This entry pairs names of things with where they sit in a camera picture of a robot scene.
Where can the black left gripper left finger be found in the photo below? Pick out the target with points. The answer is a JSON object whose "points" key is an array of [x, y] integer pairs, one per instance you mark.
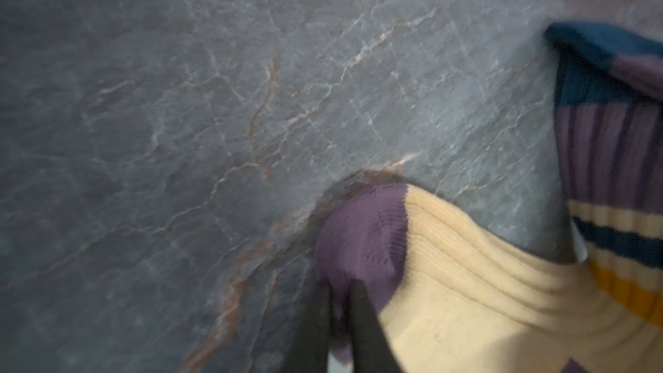
{"points": [[310, 349]]}

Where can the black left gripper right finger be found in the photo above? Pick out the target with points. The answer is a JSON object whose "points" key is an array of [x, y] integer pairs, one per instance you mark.
{"points": [[370, 349]]}

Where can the beige purple striped sock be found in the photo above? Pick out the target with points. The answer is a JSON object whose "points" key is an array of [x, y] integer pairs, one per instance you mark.
{"points": [[452, 297]]}

